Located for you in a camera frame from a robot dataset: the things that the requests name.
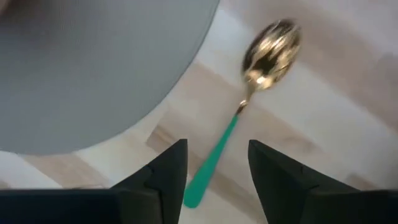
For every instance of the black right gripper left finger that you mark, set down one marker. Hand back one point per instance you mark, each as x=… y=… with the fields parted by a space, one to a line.
x=164 y=186

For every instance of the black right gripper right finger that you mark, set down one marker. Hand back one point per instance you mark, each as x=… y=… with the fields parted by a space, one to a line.
x=280 y=186

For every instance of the grey round woven placemat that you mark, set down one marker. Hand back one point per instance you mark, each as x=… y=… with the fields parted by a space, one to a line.
x=93 y=77

